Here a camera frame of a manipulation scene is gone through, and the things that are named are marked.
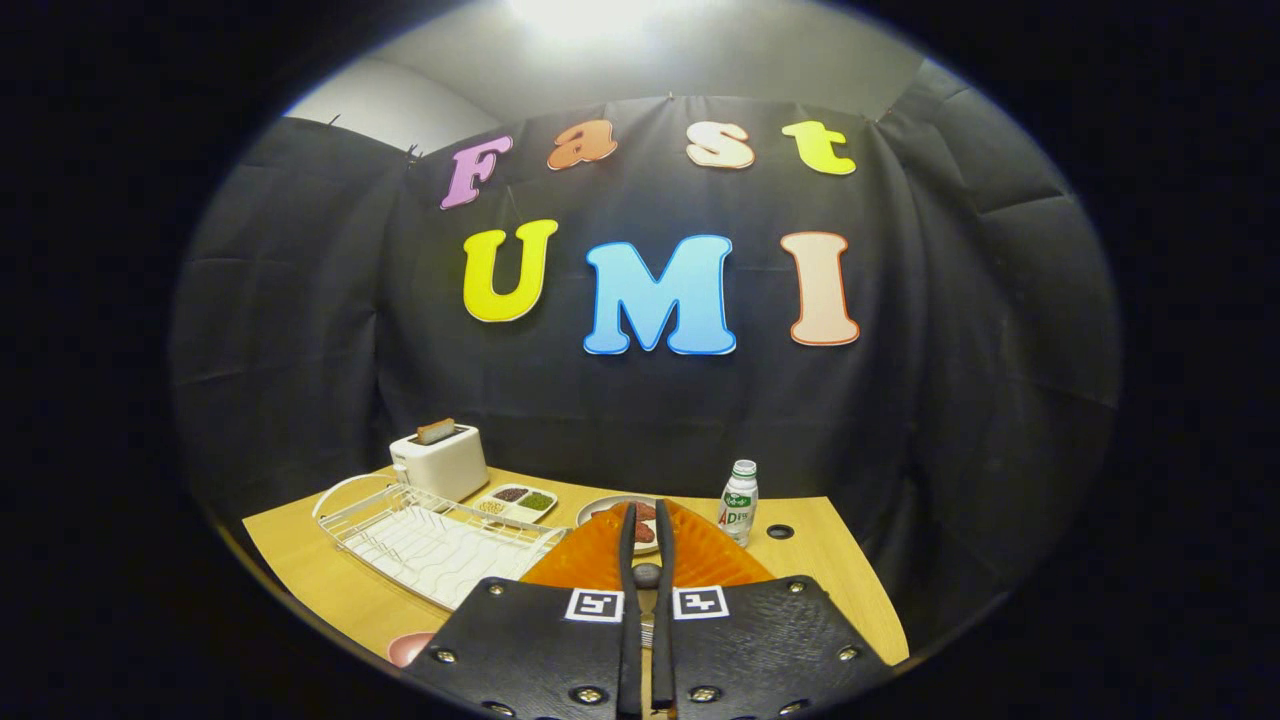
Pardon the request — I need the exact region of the white toaster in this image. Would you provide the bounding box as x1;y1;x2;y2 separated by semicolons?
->
389;424;490;503

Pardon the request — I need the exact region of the white wire dish rack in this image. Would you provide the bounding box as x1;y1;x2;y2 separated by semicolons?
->
312;473;569;613

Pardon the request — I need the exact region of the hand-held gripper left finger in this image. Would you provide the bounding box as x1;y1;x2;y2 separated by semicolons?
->
405;500;646;720

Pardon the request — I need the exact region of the beige plate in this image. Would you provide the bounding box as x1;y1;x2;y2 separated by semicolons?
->
576;495;666;557

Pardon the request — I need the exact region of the pink plate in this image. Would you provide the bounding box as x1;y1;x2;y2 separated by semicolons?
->
387;631;438;668

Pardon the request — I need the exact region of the black backdrop cloth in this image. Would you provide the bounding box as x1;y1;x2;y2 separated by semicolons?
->
170;60;1121;651

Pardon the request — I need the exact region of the white divided dish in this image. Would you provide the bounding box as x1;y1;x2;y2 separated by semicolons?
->
474;484;559;525

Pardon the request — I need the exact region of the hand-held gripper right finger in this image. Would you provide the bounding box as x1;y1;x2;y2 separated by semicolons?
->
652;498;893;720

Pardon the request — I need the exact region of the white green-label drink bottle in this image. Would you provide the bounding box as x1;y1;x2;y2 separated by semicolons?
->
717;459;759;549

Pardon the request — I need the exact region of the white ribbed drip tray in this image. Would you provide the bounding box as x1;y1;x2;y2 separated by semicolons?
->
345;505;561;611

